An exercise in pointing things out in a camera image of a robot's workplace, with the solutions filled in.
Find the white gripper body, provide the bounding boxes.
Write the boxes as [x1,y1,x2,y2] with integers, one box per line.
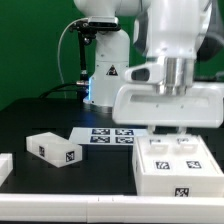
[112,82,224,128]

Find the small white cabinet panel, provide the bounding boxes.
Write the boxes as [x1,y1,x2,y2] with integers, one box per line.
[133,135,174,175]

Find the large white cabinet body box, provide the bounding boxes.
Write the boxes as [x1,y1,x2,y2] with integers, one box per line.
[132,134,224,198]

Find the white cabinet drawer box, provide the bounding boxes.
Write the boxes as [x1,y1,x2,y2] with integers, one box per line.
[26,132,82,168]

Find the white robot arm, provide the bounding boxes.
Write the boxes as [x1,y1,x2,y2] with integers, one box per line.
[74,0,224,128]

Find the white marker sheet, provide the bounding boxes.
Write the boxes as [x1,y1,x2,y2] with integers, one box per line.
[69,127,147,145]

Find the black cables at base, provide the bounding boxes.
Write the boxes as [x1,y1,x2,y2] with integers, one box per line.
[38,81,90,99]

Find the white front rail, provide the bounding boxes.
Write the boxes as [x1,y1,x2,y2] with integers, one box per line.
[0,194,224,224]

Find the black camera on stand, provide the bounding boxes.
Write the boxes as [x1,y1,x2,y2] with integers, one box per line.
[69,17,121,97]

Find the grey camera cable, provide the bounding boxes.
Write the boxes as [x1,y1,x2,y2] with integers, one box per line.
[57,17,88,99]

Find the white left rail piece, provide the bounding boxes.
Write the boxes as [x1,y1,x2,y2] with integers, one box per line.
[0,153,13,186]

